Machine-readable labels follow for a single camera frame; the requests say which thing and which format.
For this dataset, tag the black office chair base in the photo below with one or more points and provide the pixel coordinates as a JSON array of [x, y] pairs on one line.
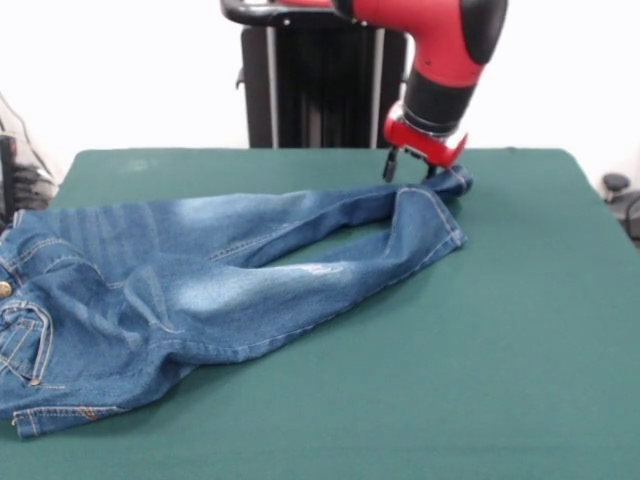
[[622, 197]]

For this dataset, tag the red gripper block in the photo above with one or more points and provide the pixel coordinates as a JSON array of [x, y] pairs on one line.
[[425, 147]]

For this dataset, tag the black electronics box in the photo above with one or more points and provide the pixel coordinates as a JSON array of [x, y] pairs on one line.
[[7, 170]]

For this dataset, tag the blue denim jeans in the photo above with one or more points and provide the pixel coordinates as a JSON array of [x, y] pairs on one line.
[[200, 300]]

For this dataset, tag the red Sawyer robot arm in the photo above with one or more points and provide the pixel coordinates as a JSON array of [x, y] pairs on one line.
[[445, 55]]

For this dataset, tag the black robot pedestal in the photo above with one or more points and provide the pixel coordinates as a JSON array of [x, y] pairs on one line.
[[320, 90]]

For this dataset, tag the dark green table cloth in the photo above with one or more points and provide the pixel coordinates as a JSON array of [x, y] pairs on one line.
[[450, 375]]

